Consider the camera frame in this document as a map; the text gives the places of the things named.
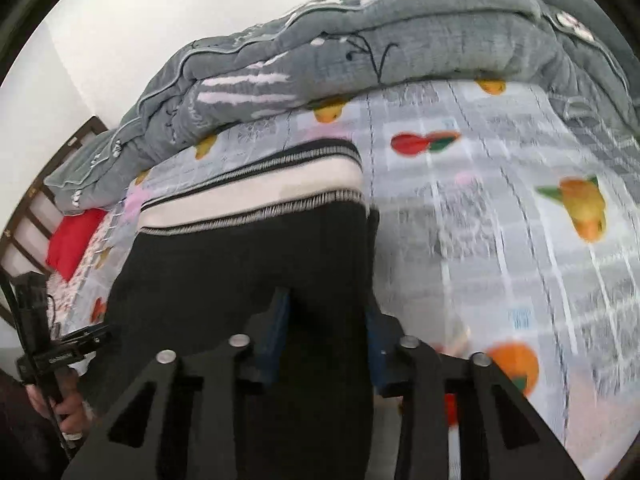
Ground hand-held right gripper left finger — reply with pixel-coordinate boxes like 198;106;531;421
62;287;292;480

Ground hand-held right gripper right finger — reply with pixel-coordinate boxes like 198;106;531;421
367;305;583;480

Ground black sweater with cream stripe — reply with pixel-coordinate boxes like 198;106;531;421
75;137;381;480

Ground person's left forearm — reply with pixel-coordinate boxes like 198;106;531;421
0;367;76;480

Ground person's left hand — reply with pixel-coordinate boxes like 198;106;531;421
25;369;94;441

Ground red pillow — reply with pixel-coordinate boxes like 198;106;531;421
46;208;108;283

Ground fruit print bed sheet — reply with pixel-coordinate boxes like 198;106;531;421
47;77;640;480

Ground dark wooden headboard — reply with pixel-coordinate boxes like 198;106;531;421
0;116;108;331

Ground grey quilt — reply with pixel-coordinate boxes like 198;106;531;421
44;0;640;211

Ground black cable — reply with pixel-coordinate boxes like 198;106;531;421
0;270;76;461

